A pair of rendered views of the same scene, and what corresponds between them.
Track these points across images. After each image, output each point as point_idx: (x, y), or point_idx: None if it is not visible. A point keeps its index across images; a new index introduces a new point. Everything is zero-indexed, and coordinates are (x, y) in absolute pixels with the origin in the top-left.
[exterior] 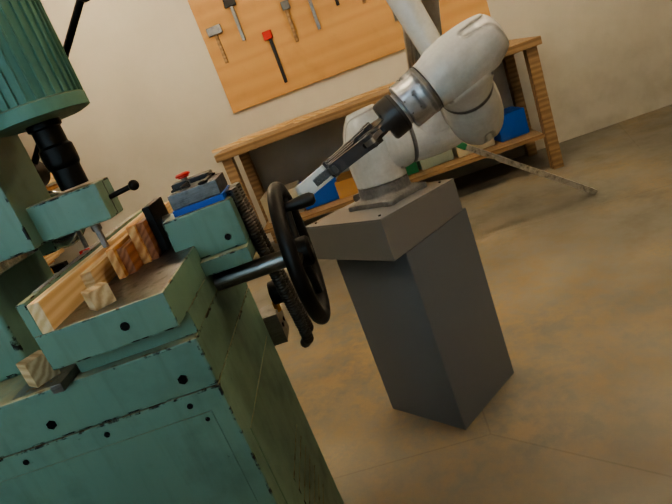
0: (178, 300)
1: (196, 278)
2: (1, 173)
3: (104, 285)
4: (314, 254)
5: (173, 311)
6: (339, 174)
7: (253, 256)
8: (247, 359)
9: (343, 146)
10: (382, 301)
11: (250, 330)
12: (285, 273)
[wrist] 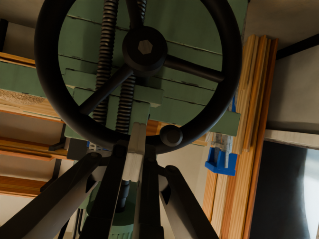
0: (223, 121)
1: (177, 107)
2: (134, 183)
3: (205, 141)
4: (148, 38)
5: (238, 123)
6: (175, 170)
7: (155, 89)
8: (166, 12)
9: (70, 216)
10: None
11: (120, 5)
12: (109, 24)
